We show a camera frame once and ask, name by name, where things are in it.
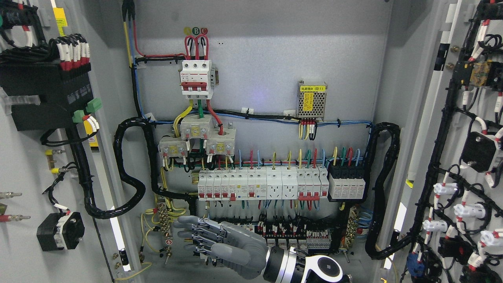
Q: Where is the metal mesh power supply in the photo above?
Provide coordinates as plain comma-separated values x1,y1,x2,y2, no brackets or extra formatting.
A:
296,80,327,121

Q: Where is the grey current transformer group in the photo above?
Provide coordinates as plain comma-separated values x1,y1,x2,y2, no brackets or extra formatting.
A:
158,114,237,161

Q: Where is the black corrugated cable conduit left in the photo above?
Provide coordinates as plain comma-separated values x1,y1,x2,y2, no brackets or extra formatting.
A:
65,117,199,220

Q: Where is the white breaker and socket row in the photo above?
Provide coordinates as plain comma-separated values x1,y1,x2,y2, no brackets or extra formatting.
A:
197,165,329,201

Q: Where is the black surge protector block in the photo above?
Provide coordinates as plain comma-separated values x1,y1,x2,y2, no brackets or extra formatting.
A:
328,163,367,204

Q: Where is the relay and terminal row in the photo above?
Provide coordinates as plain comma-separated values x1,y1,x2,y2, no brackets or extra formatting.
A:
216,213,346,255

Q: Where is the red three pole main breaker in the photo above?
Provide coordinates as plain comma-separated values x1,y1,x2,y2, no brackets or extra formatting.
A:
180,60,215,100

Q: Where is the black corrugated cable conduit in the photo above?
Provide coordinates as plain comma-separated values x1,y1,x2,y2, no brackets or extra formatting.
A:
365,122,421,261
65,117,199,220

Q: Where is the black selector switch rear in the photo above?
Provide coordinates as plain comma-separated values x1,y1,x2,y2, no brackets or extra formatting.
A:
37,212,85,251

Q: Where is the grey cabinet door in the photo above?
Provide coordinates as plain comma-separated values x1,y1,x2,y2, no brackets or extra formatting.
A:
0,0,141,283
366,0,502,283

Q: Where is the black corrugated cable conduit right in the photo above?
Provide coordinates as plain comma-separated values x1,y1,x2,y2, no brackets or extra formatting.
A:
365,122,421,261

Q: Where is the black meter rear housing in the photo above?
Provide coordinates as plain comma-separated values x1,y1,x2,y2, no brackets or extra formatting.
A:
0,62,102,131

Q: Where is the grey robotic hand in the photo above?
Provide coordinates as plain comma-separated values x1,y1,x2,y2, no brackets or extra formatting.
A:
173,215,268,279

